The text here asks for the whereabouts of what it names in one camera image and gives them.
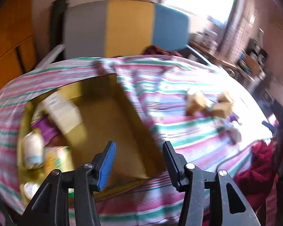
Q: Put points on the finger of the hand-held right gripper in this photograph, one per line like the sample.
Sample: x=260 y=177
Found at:
x=267 y=124

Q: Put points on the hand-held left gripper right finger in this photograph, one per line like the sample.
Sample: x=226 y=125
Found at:
x=172 y=164

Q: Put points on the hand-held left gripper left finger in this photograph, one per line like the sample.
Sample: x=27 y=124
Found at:
x=106 y=167

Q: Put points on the purple packet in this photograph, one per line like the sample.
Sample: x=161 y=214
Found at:
x=46 y=130
x=233 y=118

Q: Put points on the plastic white bundle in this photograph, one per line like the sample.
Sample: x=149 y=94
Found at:
x=234 y=135

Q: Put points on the cardboard box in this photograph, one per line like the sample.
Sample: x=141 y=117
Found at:
x=113 y=122

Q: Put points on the yellow green packet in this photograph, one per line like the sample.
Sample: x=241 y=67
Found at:
x=57 y=160

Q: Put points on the cream carton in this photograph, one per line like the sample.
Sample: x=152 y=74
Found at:
x=61 y=113

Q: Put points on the white roll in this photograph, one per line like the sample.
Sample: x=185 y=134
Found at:
x=33 y=150

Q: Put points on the white green packet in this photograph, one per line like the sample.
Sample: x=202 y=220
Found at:
x=30 y=189

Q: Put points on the striped bed sheet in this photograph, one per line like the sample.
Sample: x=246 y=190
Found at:
x=179 y=131

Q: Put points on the cluttered shelf unit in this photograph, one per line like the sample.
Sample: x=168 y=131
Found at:
x=253 y=58

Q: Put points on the wooden desk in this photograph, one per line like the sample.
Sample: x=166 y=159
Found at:
x=221 y=61

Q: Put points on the white box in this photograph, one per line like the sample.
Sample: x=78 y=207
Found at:
x=210 y=35

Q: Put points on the dark red cloth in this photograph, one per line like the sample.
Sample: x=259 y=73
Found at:
x=158 y=50

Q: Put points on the grey yellow blue headboard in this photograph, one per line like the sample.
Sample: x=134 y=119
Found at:
x=129 y=28

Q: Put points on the wooden wardrobe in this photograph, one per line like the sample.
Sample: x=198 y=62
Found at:
x=7 y=40

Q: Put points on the grey bed rail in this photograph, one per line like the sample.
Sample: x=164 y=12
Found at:
x=199 y=55

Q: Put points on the white bed rail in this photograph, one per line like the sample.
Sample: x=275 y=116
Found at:
x=50 y=55

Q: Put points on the black post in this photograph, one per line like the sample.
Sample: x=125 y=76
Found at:
x=57 y=23

